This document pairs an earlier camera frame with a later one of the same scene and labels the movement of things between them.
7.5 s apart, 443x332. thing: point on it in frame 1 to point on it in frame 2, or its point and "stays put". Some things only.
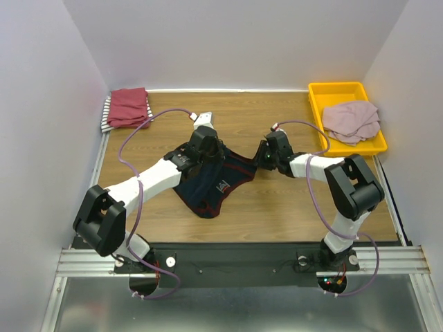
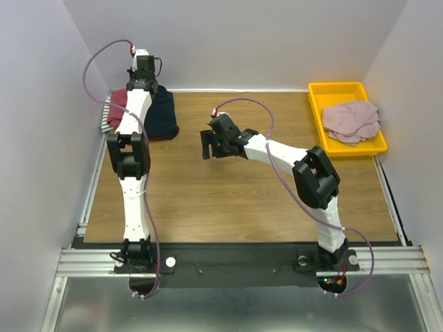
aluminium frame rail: (77, 259) stays put
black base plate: (196, 265) stays put
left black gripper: (216, 146) to (131, 73)
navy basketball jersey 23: (202, 186) to (160, 122)
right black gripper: (263, 156) to (211, 144)
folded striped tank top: (106, 114) stays put
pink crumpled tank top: (351, 122) stays put
